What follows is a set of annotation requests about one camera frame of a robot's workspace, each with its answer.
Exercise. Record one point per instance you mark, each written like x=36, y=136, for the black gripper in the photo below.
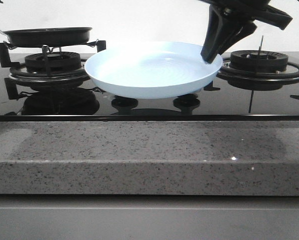
x=224, y=28

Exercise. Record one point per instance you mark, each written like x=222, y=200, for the light blue plate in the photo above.
x=152, y=70

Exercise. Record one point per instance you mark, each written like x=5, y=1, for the black frying pan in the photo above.
x=52, y=37

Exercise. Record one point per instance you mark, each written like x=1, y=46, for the black right burner head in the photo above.
x=266, y=61

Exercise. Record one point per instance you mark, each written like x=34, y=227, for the black burner head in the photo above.
x=266, y=61
x=58, y=62

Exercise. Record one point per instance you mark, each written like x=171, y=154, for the black right burner grate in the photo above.
x=258, y=81

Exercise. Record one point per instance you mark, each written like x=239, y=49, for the black burner grate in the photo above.
x=258, y=81
x=19, y=74

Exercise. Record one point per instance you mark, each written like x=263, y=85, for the silver right stove knob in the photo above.
x=189, y=96

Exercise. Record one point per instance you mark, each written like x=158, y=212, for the grey speckled stone countertop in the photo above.
x=229, y=158

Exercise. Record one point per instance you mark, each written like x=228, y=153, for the black left burner head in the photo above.
x=58, y=62

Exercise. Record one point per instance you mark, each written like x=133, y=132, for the black left burner grate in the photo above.
x=19, y=74

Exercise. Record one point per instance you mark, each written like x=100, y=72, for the black glass cooktop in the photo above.
x=219, y=101

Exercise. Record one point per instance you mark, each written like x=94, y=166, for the grey cabinet front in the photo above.
x=131, y=217

